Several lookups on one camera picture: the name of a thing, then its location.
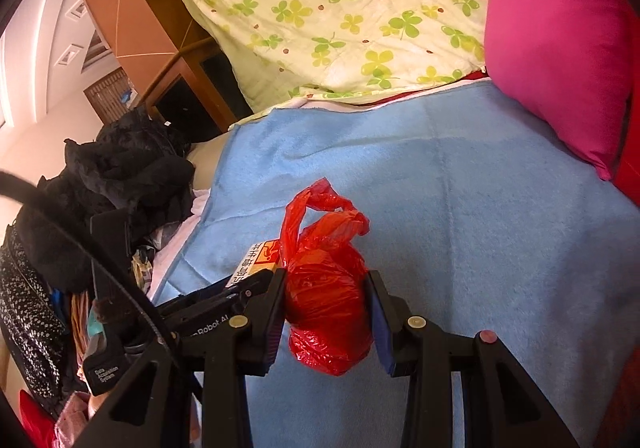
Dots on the large red plastic bag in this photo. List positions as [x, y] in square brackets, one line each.
[325, 293]

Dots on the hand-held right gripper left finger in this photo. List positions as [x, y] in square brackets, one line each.
[274, 320]

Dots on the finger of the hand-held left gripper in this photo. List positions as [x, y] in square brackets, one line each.
[222, 289]

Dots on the green clover print quilt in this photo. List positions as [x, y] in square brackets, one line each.
[340, 7]

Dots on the black spotted cloth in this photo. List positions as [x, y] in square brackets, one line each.
[27, 318]

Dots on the red cloth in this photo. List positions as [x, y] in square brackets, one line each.
[36, 420]

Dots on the pile of mixed clothes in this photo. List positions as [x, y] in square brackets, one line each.
[82, 313]

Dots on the wooden cabinet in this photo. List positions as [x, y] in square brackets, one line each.
[150, 12]

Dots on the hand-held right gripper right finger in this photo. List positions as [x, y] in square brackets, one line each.
[381, 325]

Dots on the light blue towel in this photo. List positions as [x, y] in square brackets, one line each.
[475, 203]

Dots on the black clothing pile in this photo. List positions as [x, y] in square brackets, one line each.
[130, 167]

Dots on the wooden lattice door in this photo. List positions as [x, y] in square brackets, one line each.
[110, 95]

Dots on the pink pillow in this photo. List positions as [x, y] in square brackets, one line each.
[555, 42]

